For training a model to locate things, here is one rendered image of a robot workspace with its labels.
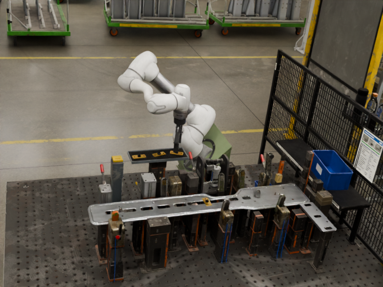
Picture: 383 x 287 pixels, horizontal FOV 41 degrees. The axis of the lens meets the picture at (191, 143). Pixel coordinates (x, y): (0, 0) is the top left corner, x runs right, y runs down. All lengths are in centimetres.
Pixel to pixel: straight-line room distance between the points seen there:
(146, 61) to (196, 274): 145
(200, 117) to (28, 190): 132
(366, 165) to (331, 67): 234
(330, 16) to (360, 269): 303
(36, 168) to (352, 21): 344
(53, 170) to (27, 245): 213
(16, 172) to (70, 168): 52
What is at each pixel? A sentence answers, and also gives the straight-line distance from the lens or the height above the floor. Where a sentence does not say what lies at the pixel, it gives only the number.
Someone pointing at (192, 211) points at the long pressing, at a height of 100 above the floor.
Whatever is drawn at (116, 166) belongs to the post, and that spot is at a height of 112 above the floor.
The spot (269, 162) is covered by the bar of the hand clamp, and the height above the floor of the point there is 115.
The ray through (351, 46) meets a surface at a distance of 528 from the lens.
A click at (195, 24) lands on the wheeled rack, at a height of 28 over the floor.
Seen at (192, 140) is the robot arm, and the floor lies 106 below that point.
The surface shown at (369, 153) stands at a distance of 337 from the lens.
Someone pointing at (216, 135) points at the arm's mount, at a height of 104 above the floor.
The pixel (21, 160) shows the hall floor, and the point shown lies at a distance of 550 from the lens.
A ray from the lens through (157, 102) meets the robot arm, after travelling 294.
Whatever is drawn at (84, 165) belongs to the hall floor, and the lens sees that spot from 537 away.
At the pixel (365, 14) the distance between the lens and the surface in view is 514.
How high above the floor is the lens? 274
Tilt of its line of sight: 28 degrees down
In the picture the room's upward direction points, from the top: 6 degrees clockwise
